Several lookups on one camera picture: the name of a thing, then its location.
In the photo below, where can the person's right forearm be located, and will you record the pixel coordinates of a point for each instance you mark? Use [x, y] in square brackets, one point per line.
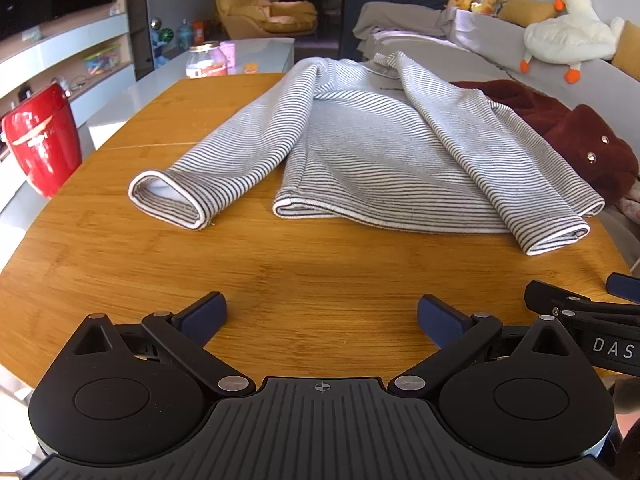
[627, 394]

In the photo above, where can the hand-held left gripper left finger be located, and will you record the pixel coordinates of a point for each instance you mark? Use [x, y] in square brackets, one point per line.
[205, 320]

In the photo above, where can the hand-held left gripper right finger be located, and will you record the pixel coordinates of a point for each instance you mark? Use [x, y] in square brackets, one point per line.
[440, 322]

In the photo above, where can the white coffee table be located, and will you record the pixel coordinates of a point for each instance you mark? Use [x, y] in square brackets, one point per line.
[150, 85]

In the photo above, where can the dark tall cabinet panel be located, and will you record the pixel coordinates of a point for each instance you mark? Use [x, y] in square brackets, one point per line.
[137, 10]

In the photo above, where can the blue water bottle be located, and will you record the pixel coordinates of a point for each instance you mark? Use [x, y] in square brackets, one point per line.
[185, 36]

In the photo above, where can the yellow pillow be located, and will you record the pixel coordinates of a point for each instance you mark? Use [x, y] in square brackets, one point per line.
[525, 10]
[630, 50]

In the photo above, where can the yellow armchair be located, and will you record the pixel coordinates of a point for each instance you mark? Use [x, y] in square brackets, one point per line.
[240, 5]

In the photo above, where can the grey striped sweater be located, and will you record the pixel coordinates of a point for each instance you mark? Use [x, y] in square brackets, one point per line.
[360, 160]

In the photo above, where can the clear plastic storage container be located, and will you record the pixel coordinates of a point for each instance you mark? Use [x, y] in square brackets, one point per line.
[102, 62]

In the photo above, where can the orange carton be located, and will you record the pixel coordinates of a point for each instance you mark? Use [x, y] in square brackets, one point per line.
[198, 33]

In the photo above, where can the white duck plush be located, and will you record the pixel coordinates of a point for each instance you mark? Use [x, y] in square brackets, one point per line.
[565, 35]

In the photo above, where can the grey blanket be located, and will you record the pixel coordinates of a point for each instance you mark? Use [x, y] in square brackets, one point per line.
[400, 17]

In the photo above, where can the white and wood tv cabinet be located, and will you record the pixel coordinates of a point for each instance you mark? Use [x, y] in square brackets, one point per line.
[65, 45]

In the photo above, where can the silver ball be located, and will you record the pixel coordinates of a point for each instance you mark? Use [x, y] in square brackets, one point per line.
[156, 23]

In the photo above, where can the pink box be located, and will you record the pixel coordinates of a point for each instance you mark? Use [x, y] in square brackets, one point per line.
[230, 55]

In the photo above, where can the watermelon pattern ball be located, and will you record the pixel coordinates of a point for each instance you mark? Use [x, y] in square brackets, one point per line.
[166, 35]

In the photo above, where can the white covered sofa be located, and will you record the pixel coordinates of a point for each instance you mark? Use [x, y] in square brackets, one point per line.
[480, 30]

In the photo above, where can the glass snack jar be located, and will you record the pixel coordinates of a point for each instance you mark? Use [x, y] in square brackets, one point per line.
[206, 62]

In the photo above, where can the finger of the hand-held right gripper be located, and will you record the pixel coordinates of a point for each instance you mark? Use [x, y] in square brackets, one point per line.
[542, 296]
[626, 287]

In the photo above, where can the small orange toy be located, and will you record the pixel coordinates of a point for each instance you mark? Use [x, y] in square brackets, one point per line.
[250, 67]

